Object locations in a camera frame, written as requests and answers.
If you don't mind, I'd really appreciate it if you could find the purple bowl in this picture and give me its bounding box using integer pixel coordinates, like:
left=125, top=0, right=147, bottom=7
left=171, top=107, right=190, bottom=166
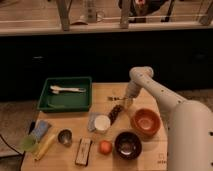
left=114, top=131, right=142, bottom=160

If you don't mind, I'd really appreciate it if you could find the yellow banana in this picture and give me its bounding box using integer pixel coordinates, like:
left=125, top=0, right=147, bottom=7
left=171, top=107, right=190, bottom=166
left=34, top=134, right=56, bottom=161

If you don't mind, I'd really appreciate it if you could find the orange bowl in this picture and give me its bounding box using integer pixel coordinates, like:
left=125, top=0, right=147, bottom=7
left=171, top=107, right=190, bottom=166
left=130, top=108, right=161, bottom=137

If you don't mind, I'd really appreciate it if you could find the green plastic cup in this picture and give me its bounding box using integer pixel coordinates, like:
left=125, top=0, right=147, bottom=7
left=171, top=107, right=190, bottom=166
left=20, top=135, right=38, bottom=152

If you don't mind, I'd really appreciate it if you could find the small metal cup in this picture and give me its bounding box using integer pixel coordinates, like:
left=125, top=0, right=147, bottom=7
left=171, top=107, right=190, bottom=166
left=58, top=129, right=72, bottom=147

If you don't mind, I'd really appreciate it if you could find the orange fruit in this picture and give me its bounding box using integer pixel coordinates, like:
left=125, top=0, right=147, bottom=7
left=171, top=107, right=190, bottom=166
left=99, top=140, right=112, bottom=155

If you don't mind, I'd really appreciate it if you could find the white round cup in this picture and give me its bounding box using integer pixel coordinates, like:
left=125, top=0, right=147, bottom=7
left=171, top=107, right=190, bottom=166
left=94, top=115, right=111, bottom=133

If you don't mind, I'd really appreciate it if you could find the dark rectangular box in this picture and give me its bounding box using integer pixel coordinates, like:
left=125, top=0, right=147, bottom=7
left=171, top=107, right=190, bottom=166
left=75, top=138, right=92, bottom=166

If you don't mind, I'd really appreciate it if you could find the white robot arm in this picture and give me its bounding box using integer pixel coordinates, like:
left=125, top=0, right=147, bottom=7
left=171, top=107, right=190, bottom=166
left=124, top=66, right=213, bottom=171

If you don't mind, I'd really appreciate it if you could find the white brush in tray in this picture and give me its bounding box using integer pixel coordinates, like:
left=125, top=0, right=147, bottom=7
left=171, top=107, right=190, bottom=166
left=50, top=85, right=86, bottom=94

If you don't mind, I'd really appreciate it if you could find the green plastic tray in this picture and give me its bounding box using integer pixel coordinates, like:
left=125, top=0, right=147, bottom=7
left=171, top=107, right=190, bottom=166
left=38, top=77, right=92, bottom=113

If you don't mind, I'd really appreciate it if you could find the blue sponge cloth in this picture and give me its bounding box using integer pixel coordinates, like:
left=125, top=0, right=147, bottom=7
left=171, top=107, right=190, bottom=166
left=31, top=120, right=51, bottom=142

